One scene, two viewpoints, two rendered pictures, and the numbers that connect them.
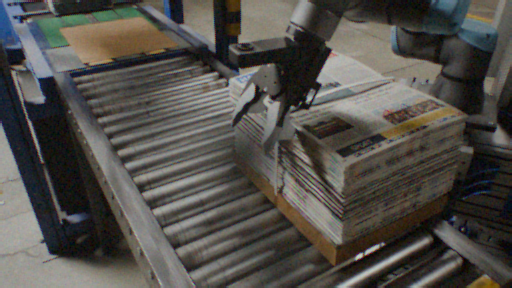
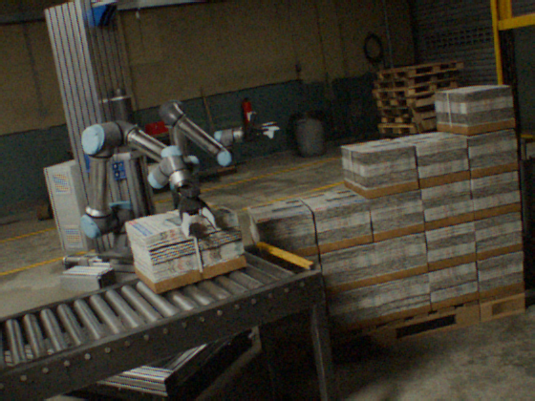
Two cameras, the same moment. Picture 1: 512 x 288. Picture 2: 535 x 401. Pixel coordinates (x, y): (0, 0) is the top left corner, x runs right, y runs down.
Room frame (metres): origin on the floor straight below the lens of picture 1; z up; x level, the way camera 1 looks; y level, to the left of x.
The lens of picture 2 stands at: (0.21, 2.01, 1.53)
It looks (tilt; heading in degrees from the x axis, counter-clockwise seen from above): 12 degrees down; 274
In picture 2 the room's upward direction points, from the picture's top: 9 degrees counter-clockwise
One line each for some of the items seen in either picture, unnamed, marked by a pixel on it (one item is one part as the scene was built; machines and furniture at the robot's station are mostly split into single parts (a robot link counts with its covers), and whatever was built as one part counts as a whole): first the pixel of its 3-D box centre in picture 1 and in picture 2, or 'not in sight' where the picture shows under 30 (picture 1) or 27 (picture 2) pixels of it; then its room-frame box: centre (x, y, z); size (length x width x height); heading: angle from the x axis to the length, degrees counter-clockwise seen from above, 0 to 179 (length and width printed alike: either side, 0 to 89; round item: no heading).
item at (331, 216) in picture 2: not in sight; (366, 265); (-0.01, -1.04, 0.42); 1.17 x 0.39 x 0.83; 12
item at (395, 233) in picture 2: not in sight; (366, 268); (-0.01, -1.04, 0.40); 1.16 x 0.38 x 0.51; 12
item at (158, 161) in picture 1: (209, 147); (125, 311); (0.95, 0.11, 0.77); 0.47 x 0.05 x 0.05; 121
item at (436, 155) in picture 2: not in sight; (428, 158); (-0.43, -1.13, 0.95); 0.38 x 0.29 x 0.23; 103
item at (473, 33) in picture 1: (467, 47); (120, 215); (1.13, -0.59, 0.98); 0.13 x 0.12 x 0.14; 54
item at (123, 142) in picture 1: (189, 126); (90, 323); (1.06, 0.18, 0.77); 0.47 x 0.05 x 0.05; 121
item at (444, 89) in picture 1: (458, 86); (126, 238); (1.13, -0.60, 0.87); 0.15 x 0.15 x 0.10
